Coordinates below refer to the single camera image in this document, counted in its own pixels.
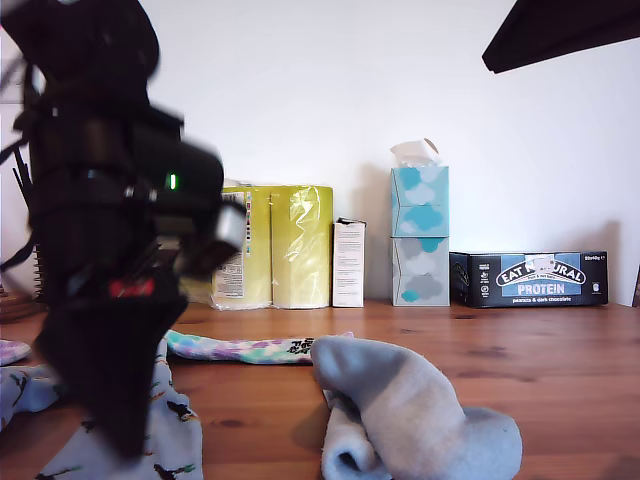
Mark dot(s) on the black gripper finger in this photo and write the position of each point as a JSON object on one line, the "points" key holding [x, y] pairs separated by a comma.
{"points": [[110, 360], [575, 30]]}

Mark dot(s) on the blue bird print sock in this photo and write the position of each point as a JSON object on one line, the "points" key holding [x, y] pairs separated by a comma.
{"points": [[25, 395], [175, 430]]}

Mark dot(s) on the plain light blue sock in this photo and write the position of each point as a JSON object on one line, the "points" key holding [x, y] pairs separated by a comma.
{"points": [[350, 452], [400, 390]]}

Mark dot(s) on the pastel tie-dye sock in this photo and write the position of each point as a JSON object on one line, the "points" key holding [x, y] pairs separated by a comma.
{"points": [[240, 347], [12, 352]]}

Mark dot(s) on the thin black stick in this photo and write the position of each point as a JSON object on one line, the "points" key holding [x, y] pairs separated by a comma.
{"points": [[21, 180], [19, 154]]}

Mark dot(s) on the white tissue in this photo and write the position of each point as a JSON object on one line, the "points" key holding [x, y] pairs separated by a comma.
{"points": [[412, 152]]}

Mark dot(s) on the yellow kitchen roll pack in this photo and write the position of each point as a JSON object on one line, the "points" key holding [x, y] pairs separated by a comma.
{"points": [[300, 240]]}

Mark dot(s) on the blue cloud tissue box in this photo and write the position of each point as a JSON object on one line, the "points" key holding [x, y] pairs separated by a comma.
{"points": [[420, 200]]}

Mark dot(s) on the black protein bar box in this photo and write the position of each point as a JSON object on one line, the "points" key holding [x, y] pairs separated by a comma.
{"points": [[540, 280]]}

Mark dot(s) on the white cardboard carton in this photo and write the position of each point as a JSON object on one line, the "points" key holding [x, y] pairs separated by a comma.
{"points": [[348, 265]]}

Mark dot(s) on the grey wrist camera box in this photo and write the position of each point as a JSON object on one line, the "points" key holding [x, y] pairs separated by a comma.
{"points": [[231, 227]]}

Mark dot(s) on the dark brown frame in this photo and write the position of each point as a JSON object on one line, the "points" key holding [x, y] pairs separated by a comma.
{"points": [[636, 287]]}

